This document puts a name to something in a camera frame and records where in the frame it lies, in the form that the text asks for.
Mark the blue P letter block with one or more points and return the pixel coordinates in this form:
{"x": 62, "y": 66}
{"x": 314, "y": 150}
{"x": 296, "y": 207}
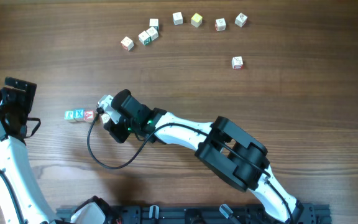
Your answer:
{"x": 177, "y": 18}

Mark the green J letter block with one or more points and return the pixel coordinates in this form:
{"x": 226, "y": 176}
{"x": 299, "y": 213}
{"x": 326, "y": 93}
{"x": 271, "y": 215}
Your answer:
{"x": 69, "y": 116}

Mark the white Z letter block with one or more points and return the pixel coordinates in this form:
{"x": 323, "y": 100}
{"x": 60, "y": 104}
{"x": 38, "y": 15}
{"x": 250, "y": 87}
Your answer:
{"x": 153, "y": 22}

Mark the white O green block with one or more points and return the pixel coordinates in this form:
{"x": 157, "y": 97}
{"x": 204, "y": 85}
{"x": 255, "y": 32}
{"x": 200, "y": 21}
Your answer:
{"x": 153, "y": 33}

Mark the red A letter block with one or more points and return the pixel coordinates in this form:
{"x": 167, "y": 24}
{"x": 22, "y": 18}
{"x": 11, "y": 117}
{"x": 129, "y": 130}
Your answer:
{"x": 89, "y": 115}

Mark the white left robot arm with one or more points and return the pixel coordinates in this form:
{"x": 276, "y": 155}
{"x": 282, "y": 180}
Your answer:
{"x": 21, "y": 199}

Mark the yellow topped letter block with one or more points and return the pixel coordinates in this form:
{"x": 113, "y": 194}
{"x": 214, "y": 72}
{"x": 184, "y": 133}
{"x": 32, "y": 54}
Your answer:
{"x": 196, "y": 20}

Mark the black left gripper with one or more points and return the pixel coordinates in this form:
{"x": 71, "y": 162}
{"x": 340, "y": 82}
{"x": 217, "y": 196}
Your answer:
{"x": 27, "y": 99}

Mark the red I letter block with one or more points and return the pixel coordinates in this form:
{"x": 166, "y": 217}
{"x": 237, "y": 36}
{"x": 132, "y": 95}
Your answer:
{"x": 237, "y": 63}

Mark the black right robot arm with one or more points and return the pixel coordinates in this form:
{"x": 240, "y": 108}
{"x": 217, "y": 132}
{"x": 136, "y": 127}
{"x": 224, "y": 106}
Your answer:
{"x": 222, "y": 146}

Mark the blue X letter block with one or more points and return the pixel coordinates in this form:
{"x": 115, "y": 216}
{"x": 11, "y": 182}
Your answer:
{"x": 79, "y": 114}

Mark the blue H letter block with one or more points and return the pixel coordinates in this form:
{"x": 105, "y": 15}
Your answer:
{"x": 105, "y": 118}

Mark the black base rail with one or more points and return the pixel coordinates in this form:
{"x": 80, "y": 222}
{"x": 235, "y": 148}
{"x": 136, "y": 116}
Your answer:
{"x": 312, "y": 214}

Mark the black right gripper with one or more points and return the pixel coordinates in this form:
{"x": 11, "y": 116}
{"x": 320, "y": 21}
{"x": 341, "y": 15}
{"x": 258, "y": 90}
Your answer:
{"x": 114, "y": 129}

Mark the red M letter block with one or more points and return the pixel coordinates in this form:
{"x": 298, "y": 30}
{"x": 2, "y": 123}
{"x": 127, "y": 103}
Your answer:
{"x": 127, "y": 43}

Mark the green N letter block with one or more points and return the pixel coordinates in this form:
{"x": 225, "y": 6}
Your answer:
{"x": 144, "y": 38}

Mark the red Q letter block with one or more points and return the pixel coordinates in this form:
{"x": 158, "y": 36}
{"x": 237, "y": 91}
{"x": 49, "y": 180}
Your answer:
{"x": 220, "y": 24}

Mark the white K letter block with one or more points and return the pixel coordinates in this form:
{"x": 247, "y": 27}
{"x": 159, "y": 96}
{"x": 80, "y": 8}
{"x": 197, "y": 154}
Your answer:
{"x": 241, "y": 20}

